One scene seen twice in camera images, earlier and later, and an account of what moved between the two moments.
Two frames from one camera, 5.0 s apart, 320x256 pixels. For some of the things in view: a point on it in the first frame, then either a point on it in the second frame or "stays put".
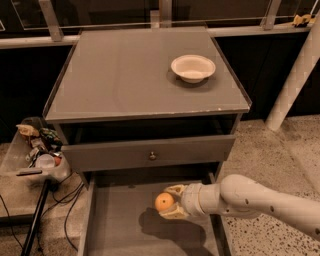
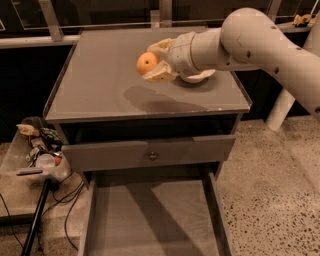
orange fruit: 163,201 -> 145,62
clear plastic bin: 35,152 stays put
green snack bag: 51,136 stays put
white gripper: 190,199 -> 181,54
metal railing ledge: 28,41 stays put
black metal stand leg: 36,217 stays put
